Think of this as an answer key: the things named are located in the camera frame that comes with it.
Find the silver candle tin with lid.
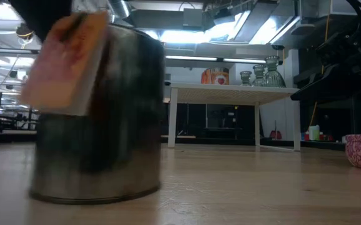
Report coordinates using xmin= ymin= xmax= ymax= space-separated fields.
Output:
xmin=20 ymin=11 xmax=167 ymax=206

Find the orange-labelled scented candle tin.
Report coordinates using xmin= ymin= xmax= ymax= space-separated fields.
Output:
xmin=200 ymin=67 xmax=230 ymax=86

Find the ribbed glass candlestick holder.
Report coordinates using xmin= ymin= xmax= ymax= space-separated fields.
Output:
xmin=260 ymin=55 xmax=287 ymax=89
xmin=239 ymin=71 xmax=253 ymax=87
xmin=251 ymin=64 xmax=267 ymax=88

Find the long ceiling tube light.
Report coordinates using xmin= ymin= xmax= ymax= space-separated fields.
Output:
xmin=164 ymin=54 xmax=284 ymax=66

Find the grey ceiling box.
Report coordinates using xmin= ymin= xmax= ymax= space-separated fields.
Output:
xmin=182 ymin=8 xmax=204 ymax=28

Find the white perforated shelf riser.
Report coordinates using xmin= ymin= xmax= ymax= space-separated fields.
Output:
xmin=164 ymin=82 xmax=302 ymax=153

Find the small red object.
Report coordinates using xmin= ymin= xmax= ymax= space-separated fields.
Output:
xmin=269 ymin=129 xmax=283 ymax=141

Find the green and white bottle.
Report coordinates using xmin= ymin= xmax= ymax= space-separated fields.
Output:
xmin=308 ymin=124 xmax=321 ymax=141

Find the ceiling cable reel yellow cord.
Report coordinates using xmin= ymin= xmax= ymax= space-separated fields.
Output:
xmin=15 ymin=22 xmax=35 ymax=40

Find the silver ventilation duct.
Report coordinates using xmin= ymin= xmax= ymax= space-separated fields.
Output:
xmin=107 ymin=0 xmax=132 ymax=19

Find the black aluminium table frame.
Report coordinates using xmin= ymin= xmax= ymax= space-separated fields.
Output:
xmin=0 ymin=131 xmax=347 ymax=151

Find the yellow hanging cable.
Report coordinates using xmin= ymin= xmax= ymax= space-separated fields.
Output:
xmin=308 ymin=14 xmax=331 ymax=129

